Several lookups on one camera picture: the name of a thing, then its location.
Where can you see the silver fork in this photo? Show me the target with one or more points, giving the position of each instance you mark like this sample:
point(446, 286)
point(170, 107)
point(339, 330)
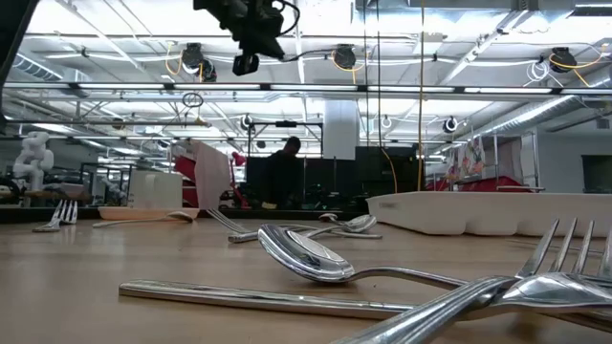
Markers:
point(363, 235)
point(50, 227)
point(430, 317)

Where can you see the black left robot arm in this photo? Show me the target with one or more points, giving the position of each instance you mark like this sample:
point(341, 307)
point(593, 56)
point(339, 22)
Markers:
point(12, 38)

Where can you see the person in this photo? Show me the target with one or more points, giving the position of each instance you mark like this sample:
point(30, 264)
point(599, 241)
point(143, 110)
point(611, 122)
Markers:
point(284, 177)

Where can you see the white hanging cloth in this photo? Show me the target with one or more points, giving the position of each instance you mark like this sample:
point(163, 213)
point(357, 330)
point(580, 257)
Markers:
point(212, 177)

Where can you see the red cart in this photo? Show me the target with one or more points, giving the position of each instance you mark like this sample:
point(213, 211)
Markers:
point(184, 172)

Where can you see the black desk partition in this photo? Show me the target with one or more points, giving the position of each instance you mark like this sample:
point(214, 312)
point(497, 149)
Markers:
point(334, 177)

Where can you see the colourful poster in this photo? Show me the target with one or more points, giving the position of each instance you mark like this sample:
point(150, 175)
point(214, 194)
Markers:
point(471, 157)

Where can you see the white robot figure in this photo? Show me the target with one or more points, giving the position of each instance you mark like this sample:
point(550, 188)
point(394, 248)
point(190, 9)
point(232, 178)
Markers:
point(33, 157)

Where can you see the wooden workbench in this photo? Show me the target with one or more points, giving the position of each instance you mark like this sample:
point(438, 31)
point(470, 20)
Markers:
point(48, 194)

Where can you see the red table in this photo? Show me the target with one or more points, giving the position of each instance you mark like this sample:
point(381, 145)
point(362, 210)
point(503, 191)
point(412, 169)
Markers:
point(492, 184)

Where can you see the white cutlery organizer tray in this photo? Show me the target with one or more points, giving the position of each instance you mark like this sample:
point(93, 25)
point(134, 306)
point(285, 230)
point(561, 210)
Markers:
point(478, 212)

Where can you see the metal rack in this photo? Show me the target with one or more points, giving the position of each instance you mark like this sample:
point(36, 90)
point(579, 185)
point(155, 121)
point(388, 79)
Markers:
point(535, 157)

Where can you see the dark monitor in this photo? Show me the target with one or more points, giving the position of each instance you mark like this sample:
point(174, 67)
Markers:
point(597, 174)

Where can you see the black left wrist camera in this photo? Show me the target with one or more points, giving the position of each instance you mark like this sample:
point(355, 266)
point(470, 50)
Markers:
point(245, 64)

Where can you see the black overhead frame rail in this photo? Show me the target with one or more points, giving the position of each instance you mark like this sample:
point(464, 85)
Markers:
point(306, 87)

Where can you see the black rack frame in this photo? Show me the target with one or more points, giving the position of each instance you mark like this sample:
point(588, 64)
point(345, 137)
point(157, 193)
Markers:
point(286, 123)

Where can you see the black table frame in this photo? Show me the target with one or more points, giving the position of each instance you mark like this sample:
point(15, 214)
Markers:
point(287, 214)

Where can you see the silver ventilation duct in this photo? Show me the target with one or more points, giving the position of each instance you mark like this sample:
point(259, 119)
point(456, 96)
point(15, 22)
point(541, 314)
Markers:
point(43, 69)
point(526, 114)

